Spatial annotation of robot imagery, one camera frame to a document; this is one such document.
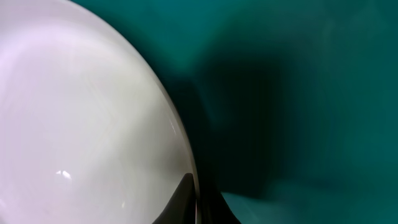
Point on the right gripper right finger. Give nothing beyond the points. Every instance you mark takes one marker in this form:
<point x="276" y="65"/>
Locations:
<point x="214" y="209"/>

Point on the teal serving tray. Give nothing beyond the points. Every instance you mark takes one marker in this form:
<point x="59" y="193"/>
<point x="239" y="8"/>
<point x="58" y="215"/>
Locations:
<point x="290" y="106"/>

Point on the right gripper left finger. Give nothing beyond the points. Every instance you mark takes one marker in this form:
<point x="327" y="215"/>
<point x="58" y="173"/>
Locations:
<point x="181" y="208"/>

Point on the large white plate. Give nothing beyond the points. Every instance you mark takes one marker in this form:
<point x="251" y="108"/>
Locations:
<point x="88" y="132"/>

